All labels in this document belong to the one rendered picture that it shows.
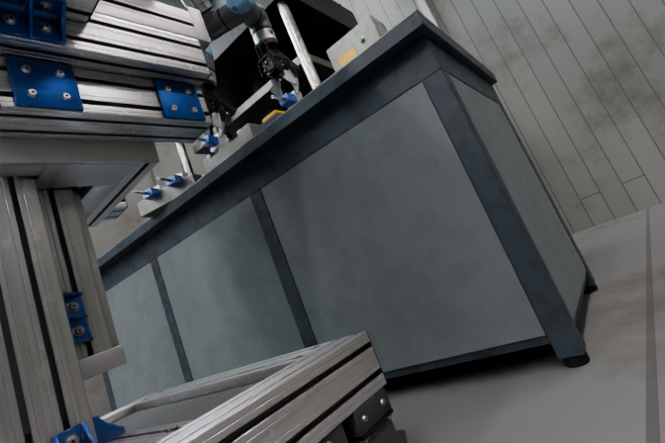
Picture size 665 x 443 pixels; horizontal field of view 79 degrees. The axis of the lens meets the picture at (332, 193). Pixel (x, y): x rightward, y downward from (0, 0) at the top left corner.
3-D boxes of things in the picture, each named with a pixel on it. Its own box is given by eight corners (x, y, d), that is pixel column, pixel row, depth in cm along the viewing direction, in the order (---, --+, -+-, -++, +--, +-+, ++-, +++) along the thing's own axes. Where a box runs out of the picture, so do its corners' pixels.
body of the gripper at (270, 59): (261, 78, 134) (249, 48, 137) (279, 83, 141) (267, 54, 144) (277, 65, 130) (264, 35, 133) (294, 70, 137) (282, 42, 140)
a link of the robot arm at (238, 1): (220, 20, 127) (237, 36, 137) (249, 1, 124) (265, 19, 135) (212, -1, 129) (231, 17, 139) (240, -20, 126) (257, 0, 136)
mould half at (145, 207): (196, 187, 139) (187, 158, 142) (141, 217, 146) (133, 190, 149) (265, 197, 186) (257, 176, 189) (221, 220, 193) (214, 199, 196)
